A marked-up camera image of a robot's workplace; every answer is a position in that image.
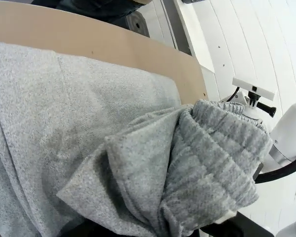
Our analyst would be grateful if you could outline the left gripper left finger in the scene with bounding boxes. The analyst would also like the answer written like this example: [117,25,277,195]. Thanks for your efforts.
[61,217,109,237]

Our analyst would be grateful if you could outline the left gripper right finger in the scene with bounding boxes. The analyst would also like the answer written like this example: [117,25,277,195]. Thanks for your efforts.
[199,214,274,237]

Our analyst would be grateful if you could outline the grey training pants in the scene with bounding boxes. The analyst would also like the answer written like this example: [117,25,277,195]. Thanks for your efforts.
[0,40,273,237]

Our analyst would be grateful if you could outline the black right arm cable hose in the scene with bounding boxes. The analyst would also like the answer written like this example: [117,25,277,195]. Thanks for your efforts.
[254,155,296,185]

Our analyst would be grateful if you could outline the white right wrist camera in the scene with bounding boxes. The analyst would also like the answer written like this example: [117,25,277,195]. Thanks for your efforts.
[231,77,276,101]

